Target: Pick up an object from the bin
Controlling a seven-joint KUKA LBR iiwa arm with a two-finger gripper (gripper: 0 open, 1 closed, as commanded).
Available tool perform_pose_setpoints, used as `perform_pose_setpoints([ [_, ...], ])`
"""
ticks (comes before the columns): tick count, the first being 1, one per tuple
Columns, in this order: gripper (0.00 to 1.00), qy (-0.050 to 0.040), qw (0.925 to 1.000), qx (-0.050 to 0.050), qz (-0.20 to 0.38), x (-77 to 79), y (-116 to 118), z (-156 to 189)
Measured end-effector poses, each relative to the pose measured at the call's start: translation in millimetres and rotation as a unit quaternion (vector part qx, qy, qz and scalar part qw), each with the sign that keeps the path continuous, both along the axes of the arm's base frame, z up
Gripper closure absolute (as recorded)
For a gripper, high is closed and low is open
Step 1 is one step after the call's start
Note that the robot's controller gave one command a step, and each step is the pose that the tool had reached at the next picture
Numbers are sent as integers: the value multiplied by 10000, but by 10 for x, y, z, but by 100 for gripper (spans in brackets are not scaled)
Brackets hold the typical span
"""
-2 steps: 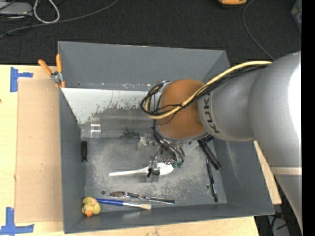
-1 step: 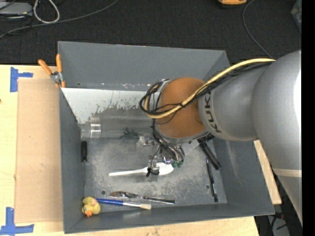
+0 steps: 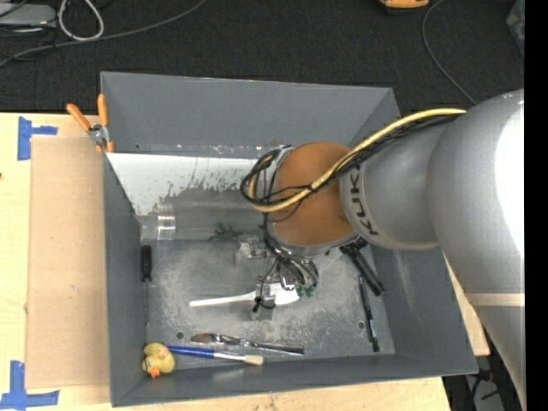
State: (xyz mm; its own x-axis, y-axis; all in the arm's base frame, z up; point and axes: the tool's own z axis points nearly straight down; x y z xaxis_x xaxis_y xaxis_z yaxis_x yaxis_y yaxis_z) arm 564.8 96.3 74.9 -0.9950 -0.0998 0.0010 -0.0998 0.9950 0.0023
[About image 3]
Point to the black pen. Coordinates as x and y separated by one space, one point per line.
369 315

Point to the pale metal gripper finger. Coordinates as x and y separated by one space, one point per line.
266 296
249 250

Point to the yellow rubber duck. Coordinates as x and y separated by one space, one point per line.
159 360

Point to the dark metal spoon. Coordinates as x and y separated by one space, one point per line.
205 337

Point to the clear plastic tube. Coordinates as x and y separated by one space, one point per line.
164 227

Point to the dark green toy lizard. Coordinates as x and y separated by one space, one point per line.
224 232

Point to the grey metal bin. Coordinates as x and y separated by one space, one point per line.
201 114

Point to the brown cardboard board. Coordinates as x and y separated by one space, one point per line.
64 251

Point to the white plastic spoon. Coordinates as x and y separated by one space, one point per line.
222 301

